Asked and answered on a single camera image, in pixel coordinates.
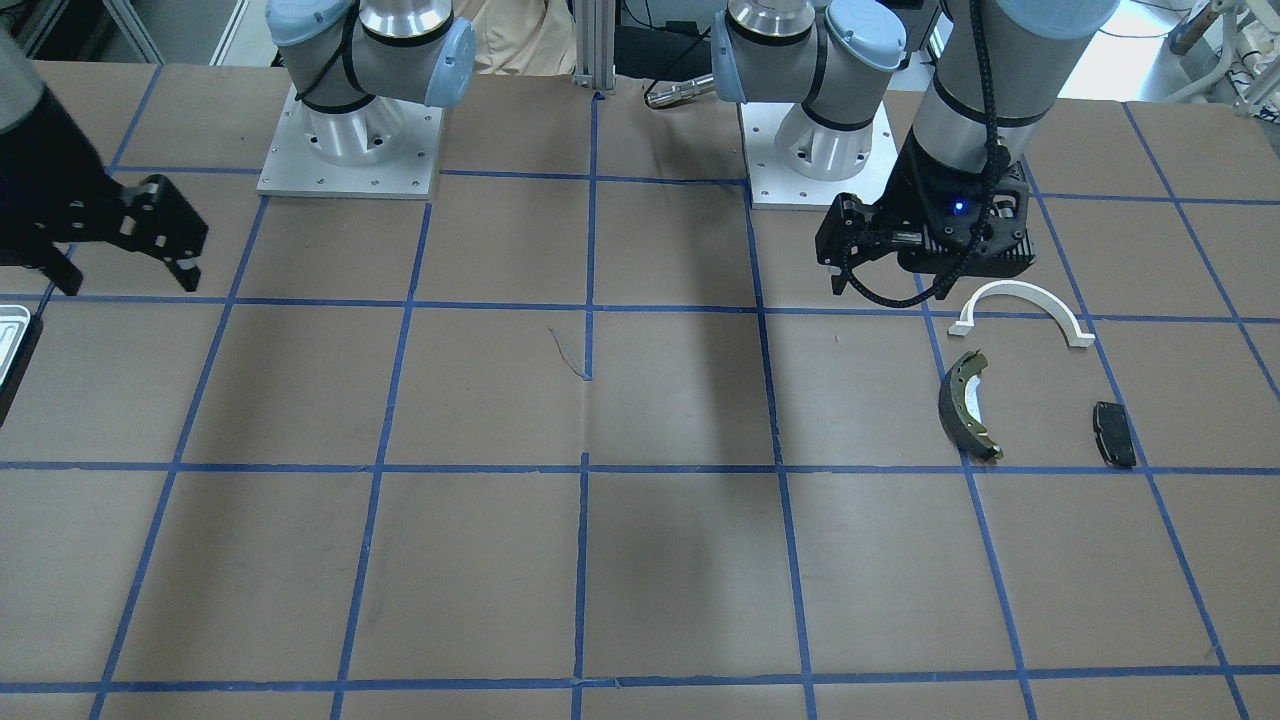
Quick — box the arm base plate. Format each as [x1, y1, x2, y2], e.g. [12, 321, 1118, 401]
[257, 88, 447, 201]
[739, 102, 897, 211]

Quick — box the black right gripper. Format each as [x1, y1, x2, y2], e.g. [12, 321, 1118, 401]
[1, 95, 209, 296]

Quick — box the white curved plastic part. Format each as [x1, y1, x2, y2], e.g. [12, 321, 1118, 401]
[947, 279, 1097, 348]

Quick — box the black brake pad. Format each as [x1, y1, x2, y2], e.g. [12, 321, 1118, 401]
[1092, 401, 1138, 468]

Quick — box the aluminium frame post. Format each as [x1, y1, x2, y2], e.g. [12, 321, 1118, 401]
[570, 0, 616, 95]

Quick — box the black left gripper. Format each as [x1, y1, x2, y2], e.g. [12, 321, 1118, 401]
[893, 150, 1036, 278]

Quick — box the green brake shoe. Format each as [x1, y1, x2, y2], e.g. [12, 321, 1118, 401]
[938, 350, 1004, 462]

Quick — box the person in beige shirt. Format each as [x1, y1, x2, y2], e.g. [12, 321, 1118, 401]
[454, 1, 576, 76]

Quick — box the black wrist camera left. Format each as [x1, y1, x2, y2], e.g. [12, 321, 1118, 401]
[815, 192, 900, 307]

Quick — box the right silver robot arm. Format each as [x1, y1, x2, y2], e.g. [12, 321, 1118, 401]
[1, 1, 476, 296]

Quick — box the silver metal tray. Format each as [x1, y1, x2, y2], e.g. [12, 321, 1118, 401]
[1, 304, 42, 392]

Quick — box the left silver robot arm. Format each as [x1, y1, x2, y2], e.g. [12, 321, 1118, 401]
[710, 1, 1117, 292]

